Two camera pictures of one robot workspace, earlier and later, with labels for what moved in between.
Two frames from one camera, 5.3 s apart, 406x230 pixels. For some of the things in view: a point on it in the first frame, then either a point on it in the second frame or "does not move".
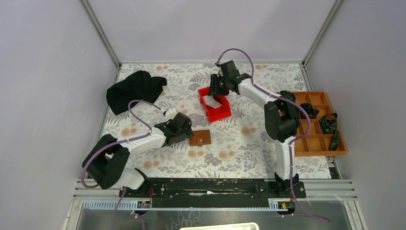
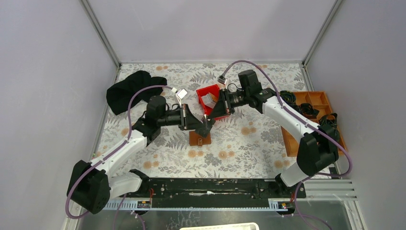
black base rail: [216, 188] does not move
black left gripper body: [185, 134] to [174, 118]
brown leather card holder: [200, 137] does not move
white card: [210, 101] does not move
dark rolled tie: [287, 95] does not move
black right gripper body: [218, 85] to [236, 98]
